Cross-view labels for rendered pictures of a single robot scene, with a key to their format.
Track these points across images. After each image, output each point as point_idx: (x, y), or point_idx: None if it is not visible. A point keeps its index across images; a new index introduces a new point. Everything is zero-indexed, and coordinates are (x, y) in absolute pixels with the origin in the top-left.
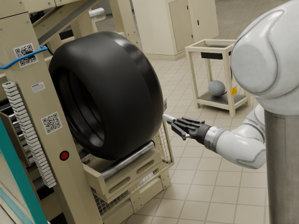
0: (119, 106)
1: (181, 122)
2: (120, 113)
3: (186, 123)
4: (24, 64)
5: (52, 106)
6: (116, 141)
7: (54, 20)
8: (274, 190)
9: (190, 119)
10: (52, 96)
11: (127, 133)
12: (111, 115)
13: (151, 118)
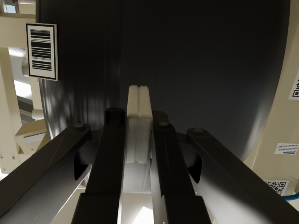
0: (242, 146)
1: (123, 177)
2: (251, 127)
3: (120, 220)
4: (280, 182)
5: (289, 110)
6: (286, 13)
7: None
8: None
9: (57, 213)
10: (276, 126)
11: (263, 46)
12: (264, 117)
13: (141, 45)
